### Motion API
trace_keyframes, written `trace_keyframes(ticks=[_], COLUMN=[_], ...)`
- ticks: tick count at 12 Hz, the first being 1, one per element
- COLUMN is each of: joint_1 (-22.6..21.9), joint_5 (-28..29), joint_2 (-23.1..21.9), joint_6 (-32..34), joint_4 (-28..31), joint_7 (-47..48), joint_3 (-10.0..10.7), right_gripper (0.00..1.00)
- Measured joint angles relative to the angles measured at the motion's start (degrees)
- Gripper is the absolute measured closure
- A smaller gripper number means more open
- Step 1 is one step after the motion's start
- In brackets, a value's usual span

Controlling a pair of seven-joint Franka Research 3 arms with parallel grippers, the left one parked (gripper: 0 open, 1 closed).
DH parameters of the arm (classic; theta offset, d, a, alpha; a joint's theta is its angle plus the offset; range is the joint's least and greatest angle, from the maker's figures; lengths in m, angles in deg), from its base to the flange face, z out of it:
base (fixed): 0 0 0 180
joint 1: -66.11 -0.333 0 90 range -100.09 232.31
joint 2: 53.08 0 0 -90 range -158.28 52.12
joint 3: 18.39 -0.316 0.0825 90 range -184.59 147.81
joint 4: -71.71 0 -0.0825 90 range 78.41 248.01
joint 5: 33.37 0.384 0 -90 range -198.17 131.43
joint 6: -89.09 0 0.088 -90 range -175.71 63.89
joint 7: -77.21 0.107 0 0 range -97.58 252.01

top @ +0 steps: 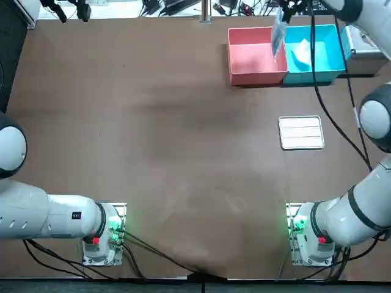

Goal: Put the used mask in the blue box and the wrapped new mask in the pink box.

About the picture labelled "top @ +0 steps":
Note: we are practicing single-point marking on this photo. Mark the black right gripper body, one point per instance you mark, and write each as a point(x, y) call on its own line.
point(297, 5)

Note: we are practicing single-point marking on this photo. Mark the new mask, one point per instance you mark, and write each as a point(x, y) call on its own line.
point(278, 36)

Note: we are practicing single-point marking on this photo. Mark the white used mask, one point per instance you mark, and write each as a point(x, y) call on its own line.
point(302, 55)

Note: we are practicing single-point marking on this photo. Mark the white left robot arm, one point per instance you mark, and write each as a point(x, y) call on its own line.
point(30, 210)

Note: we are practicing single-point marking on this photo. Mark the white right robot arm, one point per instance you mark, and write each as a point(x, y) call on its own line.
point(345, 219)

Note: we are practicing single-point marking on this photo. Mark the blue plastic box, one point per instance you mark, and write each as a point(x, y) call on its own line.
point(328, 58)

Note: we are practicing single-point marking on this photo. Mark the pink plastic box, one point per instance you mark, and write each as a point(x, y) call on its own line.
point(244, 61)

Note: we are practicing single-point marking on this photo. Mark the black plug with red light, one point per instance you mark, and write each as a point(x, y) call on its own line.
point(247, 8)
point(220, 9)

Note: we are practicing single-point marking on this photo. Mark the grey power adapter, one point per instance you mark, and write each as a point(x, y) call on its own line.
point(172, 3)

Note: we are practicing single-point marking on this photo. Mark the dark power adapter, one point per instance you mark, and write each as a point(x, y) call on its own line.
point(152, 7)

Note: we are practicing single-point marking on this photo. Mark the black plug block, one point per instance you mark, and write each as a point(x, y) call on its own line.
point(83, 13)

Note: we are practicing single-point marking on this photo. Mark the aluminium profile post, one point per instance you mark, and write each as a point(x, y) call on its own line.
point(205, 12)

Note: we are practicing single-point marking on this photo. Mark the silver rail bracket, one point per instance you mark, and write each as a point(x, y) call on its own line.
point(31, 21)

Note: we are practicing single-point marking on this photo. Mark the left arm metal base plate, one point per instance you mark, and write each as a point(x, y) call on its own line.
point(120, 207)

